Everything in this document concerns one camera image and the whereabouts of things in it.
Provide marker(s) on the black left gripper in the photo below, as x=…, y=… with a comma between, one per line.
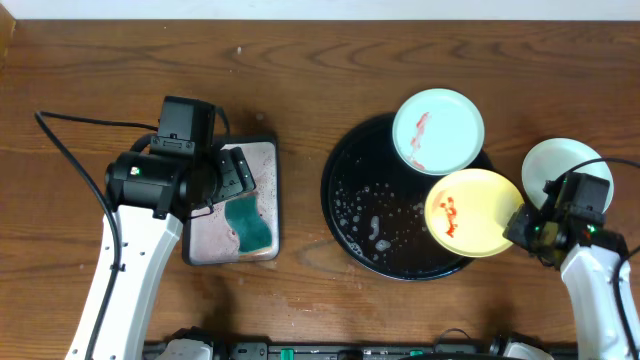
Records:
x=235, y=171

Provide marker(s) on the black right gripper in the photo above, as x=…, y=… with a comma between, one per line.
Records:
x=517, y=230

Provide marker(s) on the mint green plate front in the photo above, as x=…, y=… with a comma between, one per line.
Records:
x=547, y=161

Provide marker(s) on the mint green plate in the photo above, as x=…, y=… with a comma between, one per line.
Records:
x=438, y=131
x=547, y=161

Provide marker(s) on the green yellow sponge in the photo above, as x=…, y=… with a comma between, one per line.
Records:
x=243, y=217

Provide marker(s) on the yellow plate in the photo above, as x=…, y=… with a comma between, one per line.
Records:
x=467, y=211

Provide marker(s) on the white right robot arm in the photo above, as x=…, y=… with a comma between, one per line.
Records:
x=594, y=266

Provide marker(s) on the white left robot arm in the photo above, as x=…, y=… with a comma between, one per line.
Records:
x=153, y=202

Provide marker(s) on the rectangular pink sponge tray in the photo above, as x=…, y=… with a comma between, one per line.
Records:
x=209, y=240

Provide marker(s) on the round black tray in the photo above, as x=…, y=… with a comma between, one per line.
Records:
x=373, y=204

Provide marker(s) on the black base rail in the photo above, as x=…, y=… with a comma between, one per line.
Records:
x=453, y=343

